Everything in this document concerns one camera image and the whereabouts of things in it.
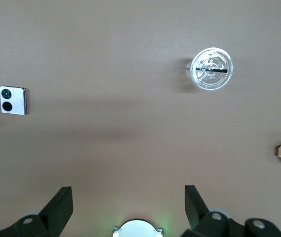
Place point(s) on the clear plastic cup with lid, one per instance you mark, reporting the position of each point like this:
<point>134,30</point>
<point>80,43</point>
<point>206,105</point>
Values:
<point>212,79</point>

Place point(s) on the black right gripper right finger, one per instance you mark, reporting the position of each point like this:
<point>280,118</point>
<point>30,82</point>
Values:
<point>199,217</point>

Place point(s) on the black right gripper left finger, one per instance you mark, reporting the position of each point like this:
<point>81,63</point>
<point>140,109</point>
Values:
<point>53,212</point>

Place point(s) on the purple folding phone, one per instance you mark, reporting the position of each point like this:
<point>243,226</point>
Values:
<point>15,101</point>

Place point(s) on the black drinking straw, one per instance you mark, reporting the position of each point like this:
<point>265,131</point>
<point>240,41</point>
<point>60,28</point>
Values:
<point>216,70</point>

